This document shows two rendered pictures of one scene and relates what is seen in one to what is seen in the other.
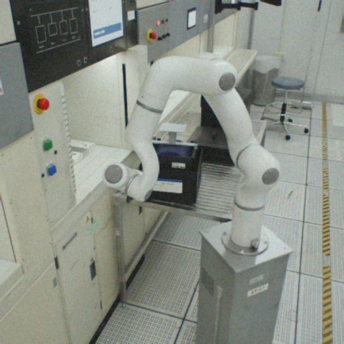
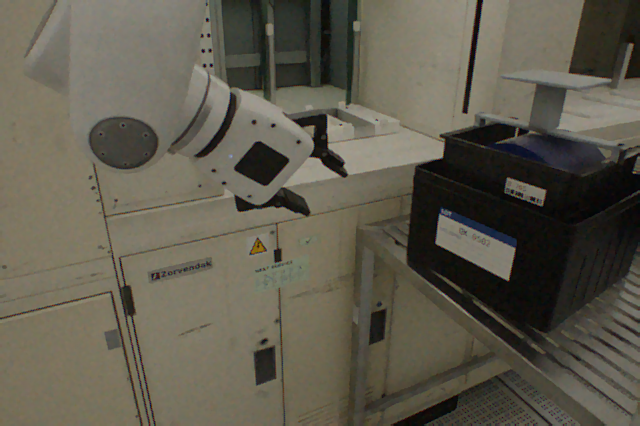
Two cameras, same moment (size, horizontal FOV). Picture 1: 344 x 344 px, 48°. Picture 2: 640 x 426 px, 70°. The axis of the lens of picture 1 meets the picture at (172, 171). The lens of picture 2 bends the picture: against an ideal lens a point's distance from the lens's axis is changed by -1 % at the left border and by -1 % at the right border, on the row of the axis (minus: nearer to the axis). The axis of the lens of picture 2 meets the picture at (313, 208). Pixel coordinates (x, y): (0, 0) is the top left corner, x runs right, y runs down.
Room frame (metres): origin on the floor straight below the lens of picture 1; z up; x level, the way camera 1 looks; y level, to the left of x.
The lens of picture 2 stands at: (0.95, -0.25, 1.20)
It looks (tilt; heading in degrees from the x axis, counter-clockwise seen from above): 25 degrees down; 45
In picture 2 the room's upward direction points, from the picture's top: straight up
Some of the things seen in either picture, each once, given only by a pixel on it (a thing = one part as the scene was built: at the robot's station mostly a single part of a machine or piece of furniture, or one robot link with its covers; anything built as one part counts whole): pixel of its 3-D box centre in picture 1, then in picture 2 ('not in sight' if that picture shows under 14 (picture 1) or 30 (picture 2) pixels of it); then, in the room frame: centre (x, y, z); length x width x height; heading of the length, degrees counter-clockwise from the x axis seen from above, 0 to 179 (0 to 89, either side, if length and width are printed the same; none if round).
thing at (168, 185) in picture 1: (172, 172); (523, 220); (1.71, 0.00, 0.85); 0.28 x 0.28 x 0.17; 81
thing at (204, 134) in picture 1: (214, 142); not in sight; (2.12, -0.25, 0.83); 0.29 x 0.29 x 0.13; 72
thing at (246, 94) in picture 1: (226, 110); not in sight; (2.52, -0.36, 0.89); 0.29 x 0.29 x 0.25; 68
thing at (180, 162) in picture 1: (172, 157); (532, 176); (1.70, 0.00, 0.93); 0.24 x 0.20 x 0.32; 81
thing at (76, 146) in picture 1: (68, 149); (344, 119); (1.86, 0.55, 0.89); 0.22 x 0.21 x 0.04; 72
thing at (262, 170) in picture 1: (256, 179); not in sight; (1.25, -0.31, 1.07); 0.19 x 0.12 x 0.24; 17
